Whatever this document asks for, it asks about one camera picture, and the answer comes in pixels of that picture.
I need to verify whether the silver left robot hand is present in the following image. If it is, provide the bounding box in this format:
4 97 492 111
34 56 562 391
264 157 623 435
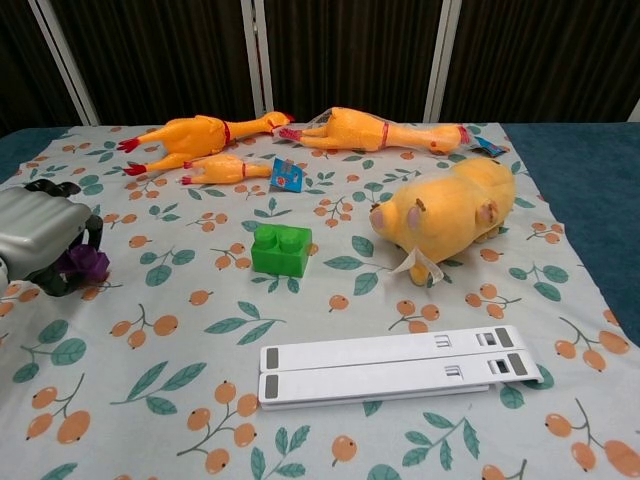
0 179 105 298

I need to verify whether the purple toy building block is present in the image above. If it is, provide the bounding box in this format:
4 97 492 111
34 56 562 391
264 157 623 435
55 244 111 285

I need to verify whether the fruit and leaf patterned cloth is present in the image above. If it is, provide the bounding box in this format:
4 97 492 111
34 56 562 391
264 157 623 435
0 121 640 480

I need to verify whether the large unwrapped rubber chicken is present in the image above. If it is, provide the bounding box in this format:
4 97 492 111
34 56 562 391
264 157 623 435
117 110 295 177

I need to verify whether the small rubber chicken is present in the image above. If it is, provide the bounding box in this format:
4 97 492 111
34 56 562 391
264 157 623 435
181 154 274 187

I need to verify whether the green toy building block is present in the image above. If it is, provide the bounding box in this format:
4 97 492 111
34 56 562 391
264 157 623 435
250 224 314 278

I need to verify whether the blue product tag card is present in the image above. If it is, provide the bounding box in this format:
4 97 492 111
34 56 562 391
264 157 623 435
269 156 307 194

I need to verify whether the large bagged rubber chicken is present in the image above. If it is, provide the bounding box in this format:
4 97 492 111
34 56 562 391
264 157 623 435
277 105 473 156

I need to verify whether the white folding laptop stand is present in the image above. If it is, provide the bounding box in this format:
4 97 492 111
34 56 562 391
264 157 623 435
257 324 545 413

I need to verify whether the yellow plush pig toy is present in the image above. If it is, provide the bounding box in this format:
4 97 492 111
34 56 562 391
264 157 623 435
368 156 517 288

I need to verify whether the dark product tag card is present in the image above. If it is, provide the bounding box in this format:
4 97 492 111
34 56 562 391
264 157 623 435
471 135 506 158

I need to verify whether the white partition frame post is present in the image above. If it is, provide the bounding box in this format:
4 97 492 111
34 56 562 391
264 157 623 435
28 0 102 127
239 0 276 115
423 0 463 123

